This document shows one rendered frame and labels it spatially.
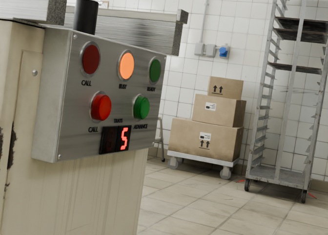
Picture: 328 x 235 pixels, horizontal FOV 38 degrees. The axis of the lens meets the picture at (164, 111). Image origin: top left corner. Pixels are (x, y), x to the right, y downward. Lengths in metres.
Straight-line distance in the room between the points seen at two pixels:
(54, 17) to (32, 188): 0.19
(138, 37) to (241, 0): 4.08
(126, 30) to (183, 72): 4.12
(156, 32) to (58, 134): 0.28
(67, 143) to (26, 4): 0.15
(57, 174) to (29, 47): 0.16
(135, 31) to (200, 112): 3.66
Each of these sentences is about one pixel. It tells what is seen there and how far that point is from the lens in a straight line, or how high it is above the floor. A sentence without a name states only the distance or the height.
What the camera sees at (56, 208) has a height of 0.63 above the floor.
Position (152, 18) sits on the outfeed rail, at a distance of 0.74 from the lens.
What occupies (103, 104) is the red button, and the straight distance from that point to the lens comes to 0.55.
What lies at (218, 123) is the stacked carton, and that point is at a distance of 4.33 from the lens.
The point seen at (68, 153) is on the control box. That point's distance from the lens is 0.53.
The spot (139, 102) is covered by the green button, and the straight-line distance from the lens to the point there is 0.63.
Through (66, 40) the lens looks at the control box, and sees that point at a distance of 0.50.
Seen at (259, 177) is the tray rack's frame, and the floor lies 0.15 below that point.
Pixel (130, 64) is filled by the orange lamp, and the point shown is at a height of 0.81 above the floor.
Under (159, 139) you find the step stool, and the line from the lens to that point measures 4.67.
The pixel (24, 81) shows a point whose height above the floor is 0.78.
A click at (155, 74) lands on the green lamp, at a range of 0.67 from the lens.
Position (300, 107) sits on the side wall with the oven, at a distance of 4.60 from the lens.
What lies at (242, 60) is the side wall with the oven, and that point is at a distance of 4.71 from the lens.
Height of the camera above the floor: 0.80
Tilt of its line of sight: 4 degrees down
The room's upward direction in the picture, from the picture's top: 8 degrees clockwise
